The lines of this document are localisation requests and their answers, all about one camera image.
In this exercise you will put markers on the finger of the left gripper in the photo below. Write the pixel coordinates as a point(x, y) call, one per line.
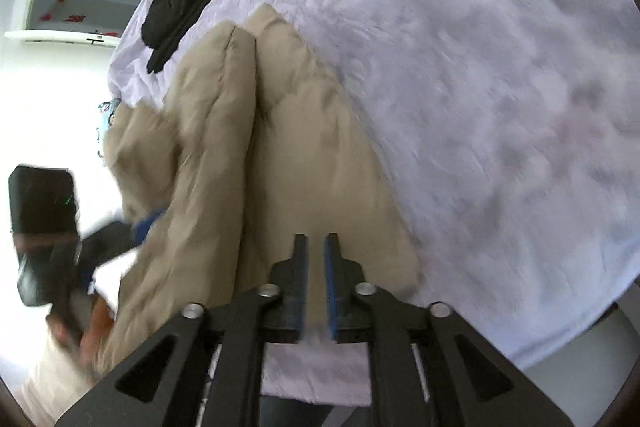
point(141, 229)

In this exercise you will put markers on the lavender plush bed blanket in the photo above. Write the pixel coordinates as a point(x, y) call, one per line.
point(508, 131)

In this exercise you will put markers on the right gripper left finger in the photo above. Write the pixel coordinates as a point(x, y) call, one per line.
point(204, 366)

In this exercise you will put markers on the beige quilted puffer coat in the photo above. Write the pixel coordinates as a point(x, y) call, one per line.
point(255, 143)

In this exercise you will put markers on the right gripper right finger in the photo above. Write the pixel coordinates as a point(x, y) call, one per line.
point(428, 366)

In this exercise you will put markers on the wall shelf with red decorations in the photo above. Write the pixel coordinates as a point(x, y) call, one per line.
point(90, 22)

